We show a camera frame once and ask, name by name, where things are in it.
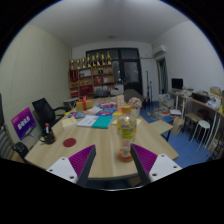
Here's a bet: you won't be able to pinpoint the small wooden side table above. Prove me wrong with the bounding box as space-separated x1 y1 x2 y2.
149 119 174 142

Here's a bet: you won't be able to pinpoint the small white folding table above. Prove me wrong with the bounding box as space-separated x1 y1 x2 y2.
63 97 79 109

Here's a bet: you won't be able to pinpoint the orange book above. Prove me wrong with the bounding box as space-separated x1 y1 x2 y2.
112 108 124 117

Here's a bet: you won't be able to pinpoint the grey striped office chair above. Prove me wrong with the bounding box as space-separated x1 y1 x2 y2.
0 123 31 164

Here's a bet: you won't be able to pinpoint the clear yellow-labelled drink bottle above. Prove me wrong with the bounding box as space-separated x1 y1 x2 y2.
116 105 138 163

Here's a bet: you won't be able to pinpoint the blue and red book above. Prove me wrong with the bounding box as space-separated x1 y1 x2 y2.
95 107 118 117

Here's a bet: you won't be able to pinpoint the grey upholstered chair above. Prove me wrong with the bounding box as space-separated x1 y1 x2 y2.
123 88 145 103

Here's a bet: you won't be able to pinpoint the black mug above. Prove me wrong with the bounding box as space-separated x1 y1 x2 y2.
38 128 57 145

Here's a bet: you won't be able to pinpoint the purple sign on stand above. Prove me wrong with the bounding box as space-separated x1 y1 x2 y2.
10 106 37 141

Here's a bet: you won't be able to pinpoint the wooden wall desk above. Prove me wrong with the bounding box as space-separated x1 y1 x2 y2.
169 89 224 151

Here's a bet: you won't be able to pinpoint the black framed glass door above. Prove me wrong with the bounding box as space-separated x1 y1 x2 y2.
85 48 144 95

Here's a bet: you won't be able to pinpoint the white round stool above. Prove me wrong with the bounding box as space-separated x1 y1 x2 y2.
189 119 212 151

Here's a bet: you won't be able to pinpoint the tan upright carton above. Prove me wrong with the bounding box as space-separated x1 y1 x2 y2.
115 94 125 108

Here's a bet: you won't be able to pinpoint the black tripod stand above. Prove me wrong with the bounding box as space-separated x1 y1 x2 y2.
146 71 154 101

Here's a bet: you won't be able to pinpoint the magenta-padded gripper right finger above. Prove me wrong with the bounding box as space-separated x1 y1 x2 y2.
129 143 183 186

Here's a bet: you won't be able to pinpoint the white wall air conditioner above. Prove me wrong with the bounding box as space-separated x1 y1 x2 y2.
152 44 167 58

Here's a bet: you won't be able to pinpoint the flat round red coaster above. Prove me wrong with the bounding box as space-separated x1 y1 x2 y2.
62 137 78 148

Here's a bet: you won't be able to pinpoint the pink flowers in white pot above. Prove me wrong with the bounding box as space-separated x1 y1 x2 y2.
127 96 143 118

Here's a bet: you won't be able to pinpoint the brown wooden stool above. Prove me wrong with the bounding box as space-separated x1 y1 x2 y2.
184 112 202 132

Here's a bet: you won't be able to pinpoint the tan notebook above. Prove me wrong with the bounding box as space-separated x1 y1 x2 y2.
61 116 78 129

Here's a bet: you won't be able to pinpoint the wooden shelf unit with trophies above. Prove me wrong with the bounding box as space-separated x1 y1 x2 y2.
68 51 115 98

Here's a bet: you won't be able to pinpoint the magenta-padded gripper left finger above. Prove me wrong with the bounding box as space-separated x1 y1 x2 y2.
45 144 97 188

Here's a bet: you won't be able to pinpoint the pink box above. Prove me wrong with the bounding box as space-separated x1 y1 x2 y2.
99 101 117 109

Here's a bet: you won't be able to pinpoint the white printed booklet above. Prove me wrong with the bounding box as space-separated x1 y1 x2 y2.
76 114 100 128

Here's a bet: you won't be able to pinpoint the black office chair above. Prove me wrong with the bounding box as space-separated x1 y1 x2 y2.
31 97 69 129

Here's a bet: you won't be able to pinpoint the black computer monitor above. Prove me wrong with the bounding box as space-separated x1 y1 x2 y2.
171 78 184 90

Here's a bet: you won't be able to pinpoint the teal book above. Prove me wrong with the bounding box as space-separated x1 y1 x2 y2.
91 115 114 130

